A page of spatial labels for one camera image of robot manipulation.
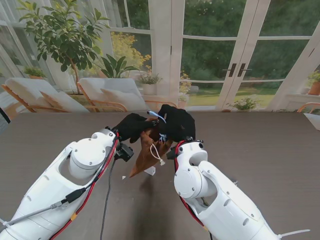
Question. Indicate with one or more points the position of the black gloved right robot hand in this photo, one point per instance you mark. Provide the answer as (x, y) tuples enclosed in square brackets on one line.
[(180, 122)]

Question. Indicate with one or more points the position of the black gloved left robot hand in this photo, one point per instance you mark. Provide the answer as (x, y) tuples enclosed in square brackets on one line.
[(131, 127)]

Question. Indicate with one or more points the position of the white charger head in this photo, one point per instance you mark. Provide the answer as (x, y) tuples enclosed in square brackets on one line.
[(151, 171)]

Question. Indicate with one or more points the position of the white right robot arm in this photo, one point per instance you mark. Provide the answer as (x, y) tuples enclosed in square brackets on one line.
[(225, 207)]

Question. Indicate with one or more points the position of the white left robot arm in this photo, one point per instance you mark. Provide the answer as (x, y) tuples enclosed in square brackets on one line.
[(50, 195)]

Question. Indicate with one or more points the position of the printed garden window backdrop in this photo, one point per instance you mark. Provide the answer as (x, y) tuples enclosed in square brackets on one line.
[(212, 50)]

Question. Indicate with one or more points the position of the white sheet corner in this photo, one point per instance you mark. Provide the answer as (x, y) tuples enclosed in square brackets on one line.
[(313, 121)]

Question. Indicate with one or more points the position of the white zip tie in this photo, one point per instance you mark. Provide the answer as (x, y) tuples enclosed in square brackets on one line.
[(292, 233), (5, 222)]

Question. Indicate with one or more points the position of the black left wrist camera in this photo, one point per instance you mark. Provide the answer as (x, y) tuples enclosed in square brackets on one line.
[(125, 152)]

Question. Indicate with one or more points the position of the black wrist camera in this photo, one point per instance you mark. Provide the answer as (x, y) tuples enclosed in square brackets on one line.
[(125, 152), (171, 153)]

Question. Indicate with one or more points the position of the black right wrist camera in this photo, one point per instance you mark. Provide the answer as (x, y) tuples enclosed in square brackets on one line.
[(171, 153)]

